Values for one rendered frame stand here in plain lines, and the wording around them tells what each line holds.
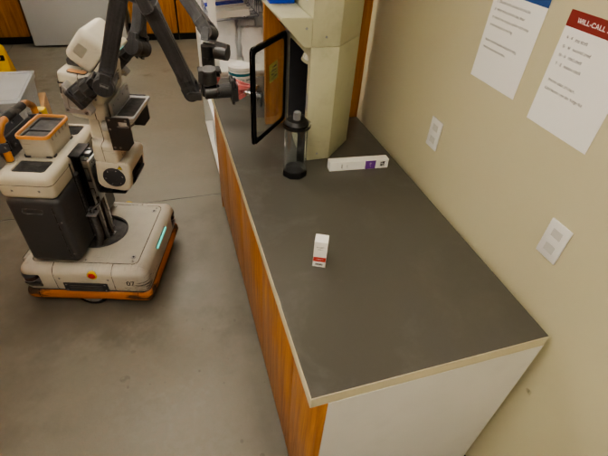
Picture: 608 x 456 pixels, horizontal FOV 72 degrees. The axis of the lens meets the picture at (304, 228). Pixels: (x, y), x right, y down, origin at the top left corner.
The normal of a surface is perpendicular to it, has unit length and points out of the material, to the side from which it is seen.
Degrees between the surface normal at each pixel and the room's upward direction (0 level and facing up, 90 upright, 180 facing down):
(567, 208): 90
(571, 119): 90
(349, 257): 0
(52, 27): 90
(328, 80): 90
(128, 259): 0
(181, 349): 0
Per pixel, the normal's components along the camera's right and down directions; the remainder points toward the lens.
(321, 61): 0.29, 0.63
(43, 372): 0.06, -0.77
